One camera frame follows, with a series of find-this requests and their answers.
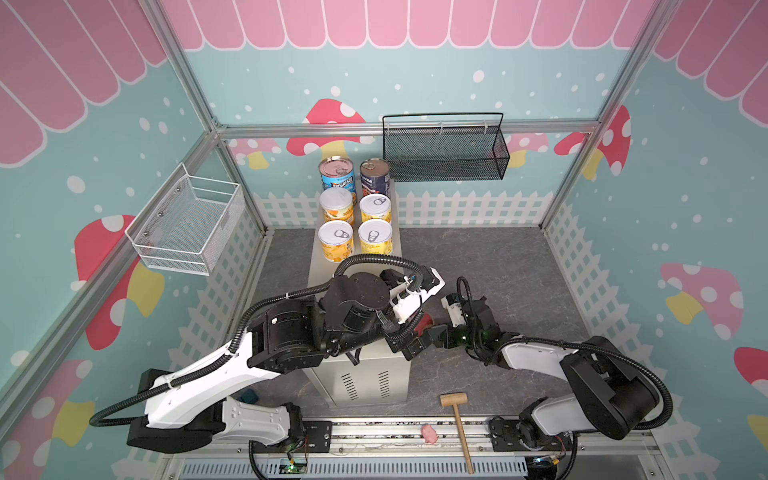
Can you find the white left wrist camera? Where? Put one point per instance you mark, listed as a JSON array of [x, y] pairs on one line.
[[407, 299]]

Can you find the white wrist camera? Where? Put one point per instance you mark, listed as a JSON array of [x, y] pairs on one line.
[[407, 299], [452, 304]]

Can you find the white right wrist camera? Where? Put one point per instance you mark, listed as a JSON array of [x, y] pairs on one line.
[[452, 304]]

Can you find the red lid tin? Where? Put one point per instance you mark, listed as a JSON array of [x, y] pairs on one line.
[[425, 323]]

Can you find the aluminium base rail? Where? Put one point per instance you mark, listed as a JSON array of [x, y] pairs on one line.
[[393, 448]]

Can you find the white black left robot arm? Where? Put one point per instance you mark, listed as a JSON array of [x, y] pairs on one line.
[[368, 297]]

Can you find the pink eraser blob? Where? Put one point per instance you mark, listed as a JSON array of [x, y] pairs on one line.
[[429, 434]]

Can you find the black wire mesh basket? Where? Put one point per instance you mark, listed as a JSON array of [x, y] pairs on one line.
[[437, 147]]

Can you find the dark chopped tomatoes can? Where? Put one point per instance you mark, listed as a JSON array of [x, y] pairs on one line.
[[375, 177]]

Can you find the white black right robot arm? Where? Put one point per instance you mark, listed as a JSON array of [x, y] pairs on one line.
[[610, 393]]

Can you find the green yellow white lid can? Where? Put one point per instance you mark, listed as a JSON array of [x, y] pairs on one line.
[[337, 204]]

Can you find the yellow can silver lid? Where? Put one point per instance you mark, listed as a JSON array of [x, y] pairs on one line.
[[337, 240]]

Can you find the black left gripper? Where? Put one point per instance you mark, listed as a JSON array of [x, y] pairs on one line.
[[412, 349]]

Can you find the white lid small can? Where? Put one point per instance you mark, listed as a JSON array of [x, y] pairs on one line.
[[375, 207]]

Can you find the teal small block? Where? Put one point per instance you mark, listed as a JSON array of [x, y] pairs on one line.
[[249, 397]]

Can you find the white wire mesh basket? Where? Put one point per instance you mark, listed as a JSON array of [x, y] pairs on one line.
[[187, 224]]

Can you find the blue chicken noodle soup can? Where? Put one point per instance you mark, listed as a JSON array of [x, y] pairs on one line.
[[338, 171]]

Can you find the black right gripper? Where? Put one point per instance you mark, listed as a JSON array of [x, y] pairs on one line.
[[466, 330]]

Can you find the wooden mallet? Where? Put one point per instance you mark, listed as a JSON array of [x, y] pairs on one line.
[[454, 401]]

